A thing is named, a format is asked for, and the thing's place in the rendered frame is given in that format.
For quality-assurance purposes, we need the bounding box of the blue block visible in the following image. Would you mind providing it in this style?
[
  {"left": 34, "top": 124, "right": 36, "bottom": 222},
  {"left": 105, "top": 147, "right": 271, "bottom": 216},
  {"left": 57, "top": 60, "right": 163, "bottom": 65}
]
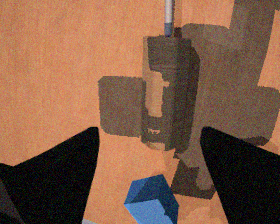
[{"left": 124, "top": 173, "right": 179, "bottom": 224}]

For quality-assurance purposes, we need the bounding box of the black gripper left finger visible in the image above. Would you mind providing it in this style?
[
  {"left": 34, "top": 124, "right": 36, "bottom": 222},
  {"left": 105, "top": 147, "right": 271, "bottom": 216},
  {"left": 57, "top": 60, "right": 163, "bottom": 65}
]
[{"left": 0, "top": 127, "right": 100, "bottom": 224}]

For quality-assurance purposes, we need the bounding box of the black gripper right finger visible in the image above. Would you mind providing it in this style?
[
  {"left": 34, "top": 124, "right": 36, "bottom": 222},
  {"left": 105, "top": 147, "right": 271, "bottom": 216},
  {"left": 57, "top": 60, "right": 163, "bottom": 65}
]
[{"left": 200, "top": 127, "right": 280, "bottom": 224}]

